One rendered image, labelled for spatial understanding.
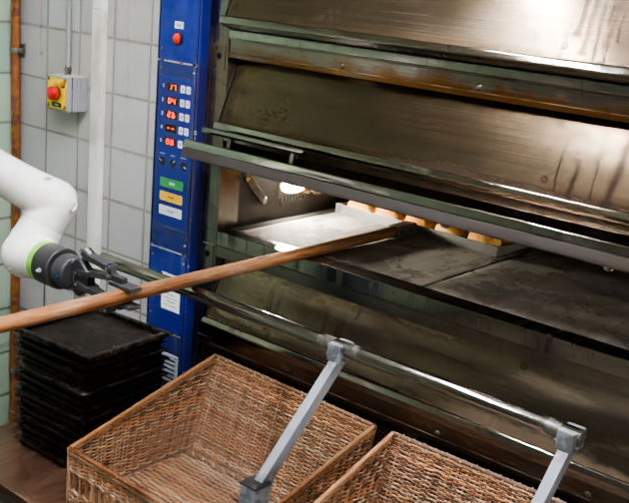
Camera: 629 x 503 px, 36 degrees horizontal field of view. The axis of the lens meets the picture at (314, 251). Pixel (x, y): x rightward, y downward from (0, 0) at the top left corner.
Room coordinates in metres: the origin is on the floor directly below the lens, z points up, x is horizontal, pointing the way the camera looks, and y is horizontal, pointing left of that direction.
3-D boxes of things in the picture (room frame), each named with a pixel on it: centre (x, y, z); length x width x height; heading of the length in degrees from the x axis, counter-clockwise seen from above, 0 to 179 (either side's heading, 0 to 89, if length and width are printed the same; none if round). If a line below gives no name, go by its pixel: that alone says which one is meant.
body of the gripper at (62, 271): (1.97, 0.50, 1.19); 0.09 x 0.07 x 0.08; 51
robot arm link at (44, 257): (2.02, 0.55, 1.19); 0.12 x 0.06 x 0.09; 141
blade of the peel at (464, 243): (2.78, -0.38, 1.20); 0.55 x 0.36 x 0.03; 51
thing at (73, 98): (2.82, 0.75, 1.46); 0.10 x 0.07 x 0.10; 52
